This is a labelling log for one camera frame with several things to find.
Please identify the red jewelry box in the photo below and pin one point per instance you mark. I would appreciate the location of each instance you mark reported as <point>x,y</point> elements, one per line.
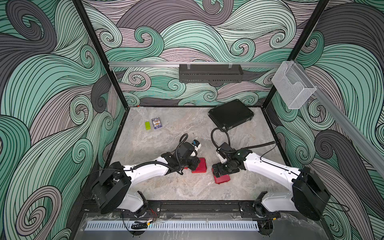
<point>202,167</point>

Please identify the green small block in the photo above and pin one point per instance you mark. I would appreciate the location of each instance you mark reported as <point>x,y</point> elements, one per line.
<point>147,126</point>

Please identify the white slotted cable duct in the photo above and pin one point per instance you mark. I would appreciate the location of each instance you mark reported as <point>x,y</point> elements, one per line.
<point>176,225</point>

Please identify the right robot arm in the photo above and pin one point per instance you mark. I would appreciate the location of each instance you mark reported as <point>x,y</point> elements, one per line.
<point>305,191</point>

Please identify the aluminium wall rail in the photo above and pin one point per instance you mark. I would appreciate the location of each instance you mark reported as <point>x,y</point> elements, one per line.
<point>166,64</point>

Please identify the red jewelry box base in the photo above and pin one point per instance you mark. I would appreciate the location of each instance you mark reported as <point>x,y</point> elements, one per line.
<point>221,179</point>

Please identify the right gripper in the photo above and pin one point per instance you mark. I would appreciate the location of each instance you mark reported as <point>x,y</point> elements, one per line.
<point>221,171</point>

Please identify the black wall tray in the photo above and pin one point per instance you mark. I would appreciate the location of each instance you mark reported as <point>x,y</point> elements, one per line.
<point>212,74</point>

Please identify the small card pack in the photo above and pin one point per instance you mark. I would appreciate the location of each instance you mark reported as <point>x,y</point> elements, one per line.
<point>156,123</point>

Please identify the black flat case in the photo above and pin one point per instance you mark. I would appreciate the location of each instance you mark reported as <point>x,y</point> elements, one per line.
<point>230,115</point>

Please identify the clear acrylic wall holder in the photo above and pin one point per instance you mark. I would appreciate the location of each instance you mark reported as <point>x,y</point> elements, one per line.
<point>293,84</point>

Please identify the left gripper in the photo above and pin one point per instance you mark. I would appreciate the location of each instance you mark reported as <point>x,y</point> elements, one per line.
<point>194,163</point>

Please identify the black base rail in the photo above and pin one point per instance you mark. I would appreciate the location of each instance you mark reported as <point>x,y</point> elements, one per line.
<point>246,209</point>

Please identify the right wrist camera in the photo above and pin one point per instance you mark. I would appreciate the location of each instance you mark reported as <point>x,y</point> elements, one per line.
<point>222,157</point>

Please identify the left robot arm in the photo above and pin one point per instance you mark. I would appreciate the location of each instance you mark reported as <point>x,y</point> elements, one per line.
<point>111,190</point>

